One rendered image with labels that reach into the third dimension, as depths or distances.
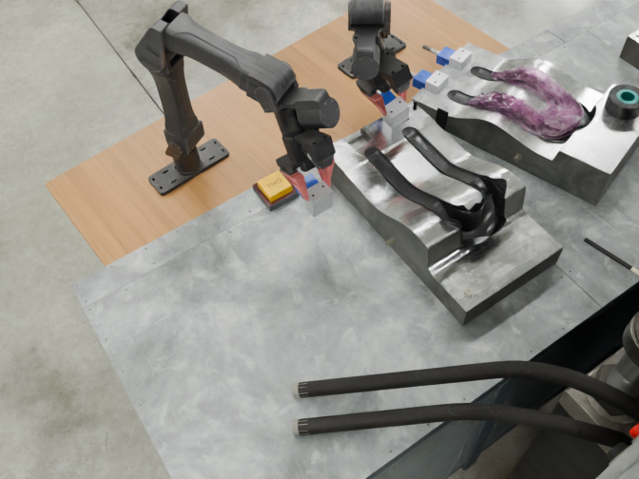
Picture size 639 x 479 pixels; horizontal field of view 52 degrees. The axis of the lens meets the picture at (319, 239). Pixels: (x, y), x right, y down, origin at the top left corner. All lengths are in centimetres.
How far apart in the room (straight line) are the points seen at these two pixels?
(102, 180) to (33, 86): 171
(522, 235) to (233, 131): 76
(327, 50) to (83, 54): 178
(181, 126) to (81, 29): 216
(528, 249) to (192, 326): 71
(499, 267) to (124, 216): 86
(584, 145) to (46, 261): 192
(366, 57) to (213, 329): 63
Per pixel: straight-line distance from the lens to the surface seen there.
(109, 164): 173
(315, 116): 122
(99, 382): 233
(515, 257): 140
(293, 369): 132
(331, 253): 144
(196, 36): 128
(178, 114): 147
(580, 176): 156
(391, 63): 141
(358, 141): 156
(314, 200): 134
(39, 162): 301
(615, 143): 158
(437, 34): 196
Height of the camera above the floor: 200
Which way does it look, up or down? 55 degrees down
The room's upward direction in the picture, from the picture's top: 6 degrees counter-clockwise
